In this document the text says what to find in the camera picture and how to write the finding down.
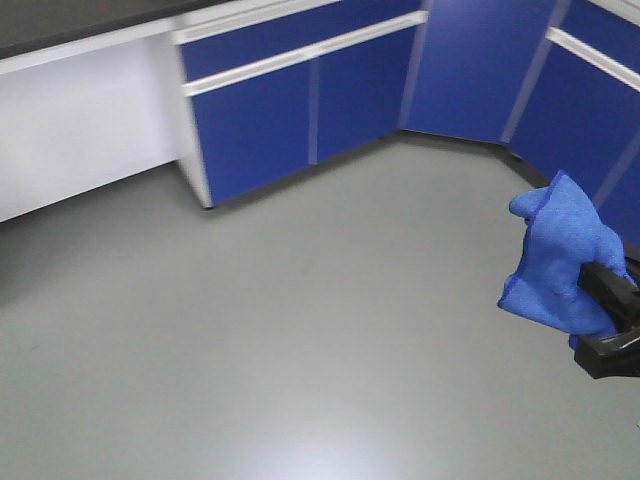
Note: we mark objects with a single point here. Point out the blue corner cabinet panel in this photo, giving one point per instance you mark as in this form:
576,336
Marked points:
471,62

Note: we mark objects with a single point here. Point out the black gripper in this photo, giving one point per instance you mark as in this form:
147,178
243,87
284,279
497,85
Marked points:
617,355

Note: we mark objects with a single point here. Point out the blue microfiber cloth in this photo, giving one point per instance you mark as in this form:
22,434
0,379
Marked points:
563,232

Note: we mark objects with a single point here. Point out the blue two-door base cabinet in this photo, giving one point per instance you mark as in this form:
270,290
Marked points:
270,88

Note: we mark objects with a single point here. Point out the black countertop with white frame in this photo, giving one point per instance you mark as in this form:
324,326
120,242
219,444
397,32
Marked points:
34,33

